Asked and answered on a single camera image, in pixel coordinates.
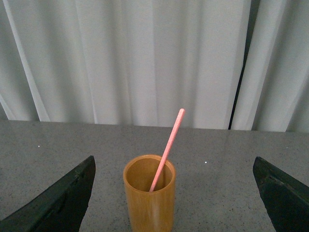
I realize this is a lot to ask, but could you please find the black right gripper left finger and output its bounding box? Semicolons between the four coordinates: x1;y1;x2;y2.
0;156;95;232

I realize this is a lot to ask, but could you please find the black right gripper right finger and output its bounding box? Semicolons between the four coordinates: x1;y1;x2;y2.
253;157;309;232

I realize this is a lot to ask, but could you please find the pink chopstick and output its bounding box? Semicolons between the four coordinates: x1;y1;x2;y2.
149;108;185;192

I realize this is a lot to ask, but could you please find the bamboo chopstick holder cup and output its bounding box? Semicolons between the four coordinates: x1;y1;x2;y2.
123;154;176;232

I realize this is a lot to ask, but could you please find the white curtain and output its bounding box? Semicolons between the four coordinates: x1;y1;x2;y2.
0;0;309;132

